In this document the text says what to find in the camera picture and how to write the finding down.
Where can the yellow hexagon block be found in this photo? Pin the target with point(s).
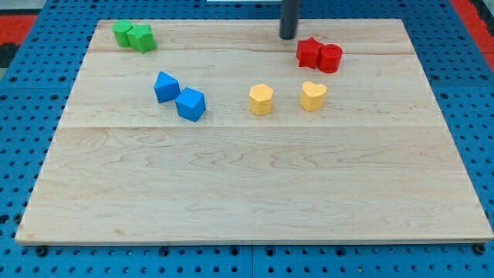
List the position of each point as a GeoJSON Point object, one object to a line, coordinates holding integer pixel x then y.
{"type": "Point", "coordinates": [260, 99]}

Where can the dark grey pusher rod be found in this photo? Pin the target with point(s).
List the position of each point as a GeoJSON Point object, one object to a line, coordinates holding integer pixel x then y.
{"type": "Point", "coordinates": [289, 17]}

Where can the blue cube block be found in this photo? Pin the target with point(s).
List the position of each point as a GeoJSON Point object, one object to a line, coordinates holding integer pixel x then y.
{"type": "Point", "coordinates": [190, 104]}

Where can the blue triangle block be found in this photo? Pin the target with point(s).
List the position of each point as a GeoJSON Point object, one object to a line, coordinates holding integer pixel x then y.
{"type": "Point", "coordinates": [166, 87]}

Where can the red star block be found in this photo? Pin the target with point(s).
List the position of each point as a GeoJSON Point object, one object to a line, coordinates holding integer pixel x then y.
{"type": "Point", "coordinates": [307, 52]}

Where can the red cylinder block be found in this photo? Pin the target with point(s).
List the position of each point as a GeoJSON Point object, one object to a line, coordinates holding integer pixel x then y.
{"type": "Point", "coordinates": [329, 58]}

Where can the green star block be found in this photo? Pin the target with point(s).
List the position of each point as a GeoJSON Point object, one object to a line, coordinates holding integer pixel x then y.
{"type": "Point", "coordinates": [141, 38]}

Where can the wooden board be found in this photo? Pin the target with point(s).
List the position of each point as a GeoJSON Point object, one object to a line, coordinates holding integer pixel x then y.
{"type": "Point", "coordinates": [375, 165]}

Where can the green cylinder block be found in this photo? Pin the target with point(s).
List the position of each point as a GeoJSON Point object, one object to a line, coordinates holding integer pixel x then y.
{"type": "Point", "coordinates": [120, 29]}

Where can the yellow heart block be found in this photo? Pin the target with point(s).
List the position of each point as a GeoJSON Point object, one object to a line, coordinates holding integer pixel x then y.
{"type": "Point", "coordinates": [313, 96]}

